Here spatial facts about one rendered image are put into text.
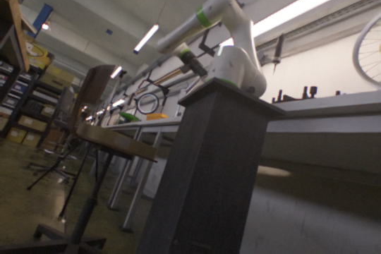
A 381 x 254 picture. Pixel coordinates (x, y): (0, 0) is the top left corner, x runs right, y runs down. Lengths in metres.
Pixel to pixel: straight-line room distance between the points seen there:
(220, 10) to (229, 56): 0.37
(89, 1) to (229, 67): 6.19
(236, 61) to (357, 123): 0.41
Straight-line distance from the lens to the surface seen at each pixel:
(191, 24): 1.22
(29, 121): 6.24
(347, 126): 0.83
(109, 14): 6.75
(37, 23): 7.62
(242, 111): 0.62
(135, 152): 1.08
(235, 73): 0.79
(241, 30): 1.16
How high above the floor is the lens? 0.55
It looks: 16 degrees up
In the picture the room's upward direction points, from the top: 19 degrees clockwise
